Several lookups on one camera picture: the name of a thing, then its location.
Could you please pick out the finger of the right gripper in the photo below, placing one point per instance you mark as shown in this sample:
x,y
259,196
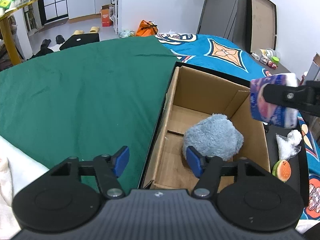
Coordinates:
x,y
304,98

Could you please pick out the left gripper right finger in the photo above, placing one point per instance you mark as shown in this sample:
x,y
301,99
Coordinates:
x,y
207,170

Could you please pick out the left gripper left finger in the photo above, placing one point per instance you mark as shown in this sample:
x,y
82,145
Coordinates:
x,y
108,168

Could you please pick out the grey fluffy plush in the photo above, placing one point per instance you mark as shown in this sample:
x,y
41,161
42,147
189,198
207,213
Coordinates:
x,y
214,136

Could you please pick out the blue tissue pack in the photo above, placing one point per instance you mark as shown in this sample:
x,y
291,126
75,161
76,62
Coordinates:
x,y
267,112

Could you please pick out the clear crinkled plastic bag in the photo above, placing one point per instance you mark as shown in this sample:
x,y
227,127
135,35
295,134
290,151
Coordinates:
x,y
289,146

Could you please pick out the hamburger plush toy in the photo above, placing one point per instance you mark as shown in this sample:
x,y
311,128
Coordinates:
x,y
282,170

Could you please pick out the green cup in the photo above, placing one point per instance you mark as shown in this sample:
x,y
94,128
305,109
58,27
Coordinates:
x,y
275,60

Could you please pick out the green cloth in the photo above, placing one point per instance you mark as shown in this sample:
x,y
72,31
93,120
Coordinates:
x,y
87,101

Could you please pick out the brown cardboard box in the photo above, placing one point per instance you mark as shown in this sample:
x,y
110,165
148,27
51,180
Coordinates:
x,y
211,114

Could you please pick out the brown framed board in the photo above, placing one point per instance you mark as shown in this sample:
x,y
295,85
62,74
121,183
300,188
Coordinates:
x,y
261,25

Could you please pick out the blue patterned blanket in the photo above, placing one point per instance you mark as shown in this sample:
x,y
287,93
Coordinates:
x,y
220,54

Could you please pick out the black laptop bag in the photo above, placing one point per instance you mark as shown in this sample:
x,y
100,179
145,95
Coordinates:
x,y
80,39

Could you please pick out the yellow slipper left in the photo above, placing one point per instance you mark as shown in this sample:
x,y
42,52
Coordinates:
x,y
78,32

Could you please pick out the yellow slipper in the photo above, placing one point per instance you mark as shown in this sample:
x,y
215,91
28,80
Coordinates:
x,y
94,30
78,32

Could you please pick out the yellow slipper right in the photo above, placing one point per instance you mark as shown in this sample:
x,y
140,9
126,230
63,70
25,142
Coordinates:
x,y
94,30

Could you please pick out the orange bag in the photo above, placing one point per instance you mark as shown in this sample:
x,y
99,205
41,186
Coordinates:
x,y
146,28

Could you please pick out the red orange carton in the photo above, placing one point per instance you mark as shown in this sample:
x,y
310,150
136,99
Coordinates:
x,y
106,13

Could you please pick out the yellow side table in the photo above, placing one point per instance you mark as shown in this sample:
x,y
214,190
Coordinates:
x,y
7,35

